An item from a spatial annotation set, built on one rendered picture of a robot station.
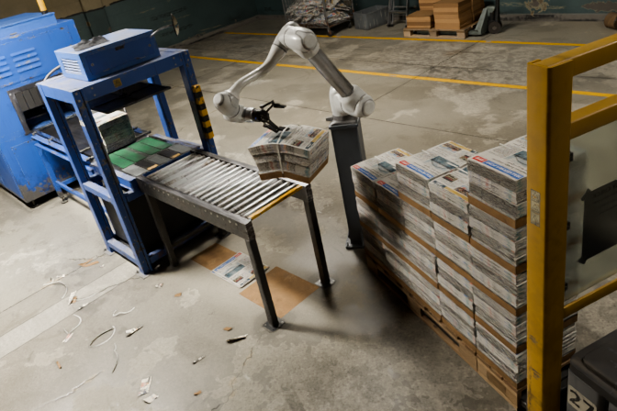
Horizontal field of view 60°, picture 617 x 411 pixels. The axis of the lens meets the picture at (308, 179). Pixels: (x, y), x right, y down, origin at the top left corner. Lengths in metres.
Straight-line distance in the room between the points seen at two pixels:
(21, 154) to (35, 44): 1.14
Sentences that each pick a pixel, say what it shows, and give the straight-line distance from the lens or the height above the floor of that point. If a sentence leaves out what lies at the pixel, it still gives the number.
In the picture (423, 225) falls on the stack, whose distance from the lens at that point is 2.95.
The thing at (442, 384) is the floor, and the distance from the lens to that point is 3.14.
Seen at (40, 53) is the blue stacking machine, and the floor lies 1.51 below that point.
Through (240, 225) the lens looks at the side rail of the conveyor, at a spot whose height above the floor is 0.78.
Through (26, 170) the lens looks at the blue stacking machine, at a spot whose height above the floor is 0.44.
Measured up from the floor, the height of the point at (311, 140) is 1.16.
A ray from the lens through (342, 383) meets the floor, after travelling 3.21.
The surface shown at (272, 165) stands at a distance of 3.20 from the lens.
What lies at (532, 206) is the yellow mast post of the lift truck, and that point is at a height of 1.38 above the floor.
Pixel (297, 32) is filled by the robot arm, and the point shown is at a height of 1.73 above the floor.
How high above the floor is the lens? 2.37
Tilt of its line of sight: 27 degrees down
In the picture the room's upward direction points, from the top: 12 degrees counter-clockwise
